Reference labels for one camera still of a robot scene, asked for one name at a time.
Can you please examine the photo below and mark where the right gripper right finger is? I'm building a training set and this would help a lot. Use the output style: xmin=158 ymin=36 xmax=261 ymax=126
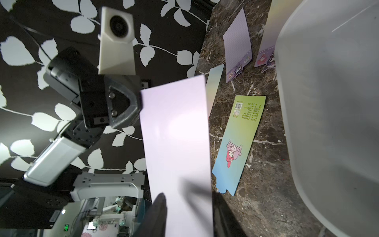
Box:
xmin=212 ymin=192 xmax=246 ymax=237

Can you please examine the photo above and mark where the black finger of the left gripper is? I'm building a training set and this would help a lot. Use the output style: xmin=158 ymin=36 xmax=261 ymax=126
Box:
xmin=104 ymin=76 xmax=142 ymax=129

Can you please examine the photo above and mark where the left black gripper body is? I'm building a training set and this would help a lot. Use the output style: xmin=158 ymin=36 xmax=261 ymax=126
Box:
xmin=79 ymin=75 xmax=120 ymax=128

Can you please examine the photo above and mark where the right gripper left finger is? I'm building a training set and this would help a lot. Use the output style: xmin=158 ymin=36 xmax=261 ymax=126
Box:
xmin=133 ymin=193 xmax=167 ymax=237

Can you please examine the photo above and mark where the lilac white sticker sheet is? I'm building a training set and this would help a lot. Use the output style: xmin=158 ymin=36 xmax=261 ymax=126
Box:
xmin=140 ymin=76 xmax=214 ymax=237

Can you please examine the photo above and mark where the rainbow gradient sticker sheet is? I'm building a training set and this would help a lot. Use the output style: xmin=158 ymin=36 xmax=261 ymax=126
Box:
xmin=206 ymin=64 xmax=224 ymax=117

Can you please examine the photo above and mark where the green blue sticker sheet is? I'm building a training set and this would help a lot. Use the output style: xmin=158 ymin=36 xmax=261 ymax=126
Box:
xmin=212 ymin=95 xmax=266 ymax=196

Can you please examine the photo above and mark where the purple sticker sheet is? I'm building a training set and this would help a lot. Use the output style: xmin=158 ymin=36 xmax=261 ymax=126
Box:
xmin=223 ymin=9 xmax=252 ymax=83

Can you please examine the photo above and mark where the white plastic storage box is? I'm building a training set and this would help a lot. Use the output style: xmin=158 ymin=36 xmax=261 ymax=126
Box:
xmin=275 ymin=1 xmax=379 ymax=237

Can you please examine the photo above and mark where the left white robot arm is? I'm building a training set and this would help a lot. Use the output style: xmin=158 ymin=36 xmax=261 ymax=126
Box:
xmin=1 ymin=47 xmax=145 ymax=229

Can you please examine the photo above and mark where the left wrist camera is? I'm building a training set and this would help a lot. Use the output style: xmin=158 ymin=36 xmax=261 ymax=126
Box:
xmin=98 ymin=7 xmax=136 ymax=76

